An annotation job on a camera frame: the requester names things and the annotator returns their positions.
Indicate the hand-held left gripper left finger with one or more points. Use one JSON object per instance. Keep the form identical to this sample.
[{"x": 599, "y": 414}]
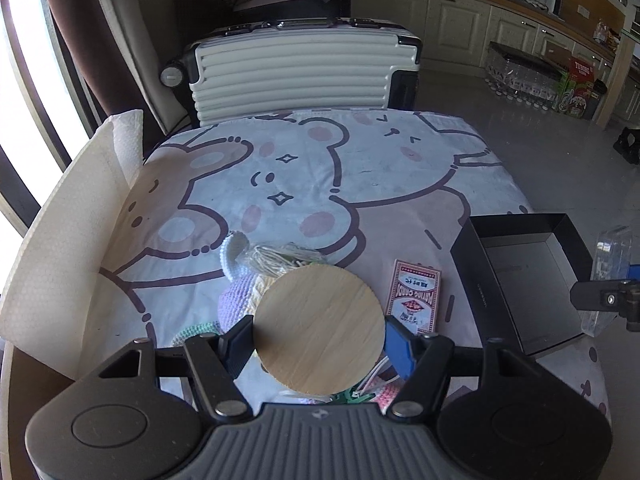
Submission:
[{"x": 237, "y": 341}]

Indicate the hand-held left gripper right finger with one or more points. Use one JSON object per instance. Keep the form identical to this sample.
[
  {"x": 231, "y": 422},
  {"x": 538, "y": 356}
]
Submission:
[{"x": 400, "y": 347}]

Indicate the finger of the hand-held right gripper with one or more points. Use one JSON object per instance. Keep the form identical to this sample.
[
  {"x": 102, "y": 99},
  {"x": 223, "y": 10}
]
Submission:
[{"x": 600, "y": 297}]

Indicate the pastel crochet bunny toy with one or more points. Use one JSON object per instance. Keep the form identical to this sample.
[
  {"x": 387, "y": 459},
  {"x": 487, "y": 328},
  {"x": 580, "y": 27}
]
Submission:
[{"x": 235, "y": 305}]

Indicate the clear plastic box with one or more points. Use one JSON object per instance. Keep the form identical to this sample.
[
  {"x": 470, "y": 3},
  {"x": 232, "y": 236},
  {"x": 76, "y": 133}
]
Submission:
[{"x": 615, "y": 250}]

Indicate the red playing card box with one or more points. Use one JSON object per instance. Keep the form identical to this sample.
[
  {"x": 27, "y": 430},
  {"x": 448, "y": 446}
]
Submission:
[{"x": 415, "y": 290}]

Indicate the green clip with white loop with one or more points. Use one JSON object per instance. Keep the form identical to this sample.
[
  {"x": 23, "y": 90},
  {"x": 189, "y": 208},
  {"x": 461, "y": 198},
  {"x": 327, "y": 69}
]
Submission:
[{"x": 362, "y": 396}]

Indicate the black cardboard box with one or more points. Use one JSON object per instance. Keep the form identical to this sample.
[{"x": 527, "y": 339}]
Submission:
[{"x": 525, "y": 280}]

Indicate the round wooden coaster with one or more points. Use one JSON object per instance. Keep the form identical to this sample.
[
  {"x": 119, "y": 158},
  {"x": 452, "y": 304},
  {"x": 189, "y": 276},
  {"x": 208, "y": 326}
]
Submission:
[{"x": 320, "y": 330}]

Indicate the bear printed blanket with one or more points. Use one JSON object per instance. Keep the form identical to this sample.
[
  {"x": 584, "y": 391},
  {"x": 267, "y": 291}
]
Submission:
[{"x": 380, "y": 175}]

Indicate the white paper towel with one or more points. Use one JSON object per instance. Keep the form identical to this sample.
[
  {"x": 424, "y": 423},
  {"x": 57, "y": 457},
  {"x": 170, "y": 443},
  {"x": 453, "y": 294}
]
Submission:
[{"x": 65, "y": 240}]

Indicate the green red drink carton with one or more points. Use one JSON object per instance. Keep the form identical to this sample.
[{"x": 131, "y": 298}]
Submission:
[{"x": 575, "y": 95}]

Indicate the wooden bar counter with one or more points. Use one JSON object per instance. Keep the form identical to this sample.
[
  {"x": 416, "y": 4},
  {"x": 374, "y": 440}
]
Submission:
[{"x": 617, "y": 70}]

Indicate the pack of water bottles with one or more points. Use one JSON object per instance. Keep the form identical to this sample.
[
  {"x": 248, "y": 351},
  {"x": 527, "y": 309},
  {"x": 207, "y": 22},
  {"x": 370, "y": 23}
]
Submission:
[{"x": 525, "y": 77}]

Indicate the clear food bag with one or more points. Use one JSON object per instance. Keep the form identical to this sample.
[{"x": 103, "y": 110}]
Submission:
[{"x": 600, "y": 30}]

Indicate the cream ribbed suitcase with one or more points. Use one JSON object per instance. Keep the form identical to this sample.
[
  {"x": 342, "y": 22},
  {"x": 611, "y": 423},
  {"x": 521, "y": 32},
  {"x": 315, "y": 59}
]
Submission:
[{"x": 290, "y": 75}]

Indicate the white countertop appliance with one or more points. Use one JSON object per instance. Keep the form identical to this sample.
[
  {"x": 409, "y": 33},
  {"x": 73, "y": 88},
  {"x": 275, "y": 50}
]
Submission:
[{"x": 547, "y": 0}]

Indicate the cream kitchen cabinets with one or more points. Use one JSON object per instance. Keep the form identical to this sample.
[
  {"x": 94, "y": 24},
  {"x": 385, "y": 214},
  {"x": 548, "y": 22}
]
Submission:
[{"x": 460, "y": 15}]

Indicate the brown curtain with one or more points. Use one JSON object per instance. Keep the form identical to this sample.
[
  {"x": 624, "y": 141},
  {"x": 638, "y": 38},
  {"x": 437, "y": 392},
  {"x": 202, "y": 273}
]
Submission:
[{"x": 85, "y": 35}]

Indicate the dark window frame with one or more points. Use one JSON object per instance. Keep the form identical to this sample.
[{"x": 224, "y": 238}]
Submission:
[{"x": 14, "y": 187}]

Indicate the white wall socket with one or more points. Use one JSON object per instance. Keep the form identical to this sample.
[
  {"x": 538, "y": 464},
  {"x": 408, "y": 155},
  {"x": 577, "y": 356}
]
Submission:
[{"x": 583, "y": 10}]

